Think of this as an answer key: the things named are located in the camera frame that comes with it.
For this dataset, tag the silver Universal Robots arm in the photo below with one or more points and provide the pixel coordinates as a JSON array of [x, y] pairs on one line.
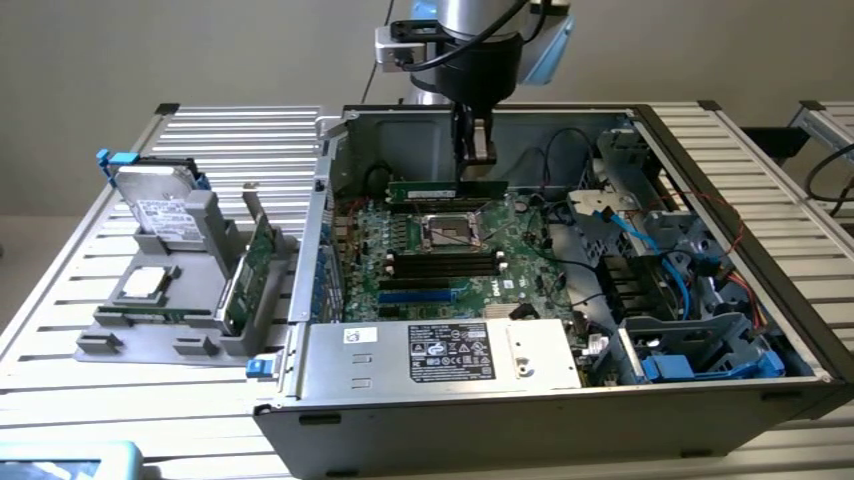
[[474, 15]]

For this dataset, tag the blue disk tray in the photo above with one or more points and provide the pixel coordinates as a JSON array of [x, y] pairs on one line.
[[668, 367]]

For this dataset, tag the blue expansion slot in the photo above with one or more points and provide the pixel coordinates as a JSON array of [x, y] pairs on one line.
[[414, 297]]

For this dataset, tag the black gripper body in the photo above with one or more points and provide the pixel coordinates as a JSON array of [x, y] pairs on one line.
[[481, 70]]

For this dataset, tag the blue case latch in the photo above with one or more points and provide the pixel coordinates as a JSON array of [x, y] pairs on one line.
[[259, 369]]

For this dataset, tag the grey parts rack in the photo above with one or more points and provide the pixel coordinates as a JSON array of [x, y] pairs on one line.
[[167, 345]]

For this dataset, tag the green RAM stick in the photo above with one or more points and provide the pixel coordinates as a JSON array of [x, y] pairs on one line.
[[161, 313], [421, 190]]

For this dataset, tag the black RAM slot bank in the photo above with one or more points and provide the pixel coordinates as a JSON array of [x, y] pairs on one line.
[[444, 263], [434, 203]]

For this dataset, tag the green Dell motherboard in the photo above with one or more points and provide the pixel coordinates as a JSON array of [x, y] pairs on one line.
[[528, 270]]

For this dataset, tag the green graphics card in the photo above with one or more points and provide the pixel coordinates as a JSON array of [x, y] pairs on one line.
[[250, 280]]

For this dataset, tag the metal drive cage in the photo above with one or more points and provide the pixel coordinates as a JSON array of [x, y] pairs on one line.
[[621, 150]]

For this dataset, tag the blue disk caddy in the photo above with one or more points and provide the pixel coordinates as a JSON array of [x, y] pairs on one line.
[[123, 159]]

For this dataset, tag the grey disk bay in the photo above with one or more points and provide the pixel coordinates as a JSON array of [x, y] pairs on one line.
[[694, 330]]

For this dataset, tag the silver hard disk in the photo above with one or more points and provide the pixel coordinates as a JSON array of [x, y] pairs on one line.
[[157, 200]]

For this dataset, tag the grey power supply unit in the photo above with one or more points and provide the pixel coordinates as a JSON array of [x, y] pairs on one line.
[[441, 360]]

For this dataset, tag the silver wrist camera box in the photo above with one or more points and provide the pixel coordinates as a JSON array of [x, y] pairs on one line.
[[396, 47]]

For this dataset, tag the metal CPU socket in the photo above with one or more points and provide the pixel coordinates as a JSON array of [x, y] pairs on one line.
[[446, 231]]

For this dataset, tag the metal slat side table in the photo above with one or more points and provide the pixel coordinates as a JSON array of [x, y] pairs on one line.
[[831, 117]]

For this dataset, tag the silver chipset heatsink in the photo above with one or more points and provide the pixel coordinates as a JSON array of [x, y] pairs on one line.
[[508, 312]]

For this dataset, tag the black expansion slot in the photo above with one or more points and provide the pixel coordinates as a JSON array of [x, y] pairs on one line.
[[414, 284]]

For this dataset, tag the silver CPU chip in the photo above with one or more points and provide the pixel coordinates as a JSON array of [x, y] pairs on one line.
[[143, 286]]

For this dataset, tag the open black PC case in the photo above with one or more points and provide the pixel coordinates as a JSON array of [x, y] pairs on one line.
[[468, 430]]

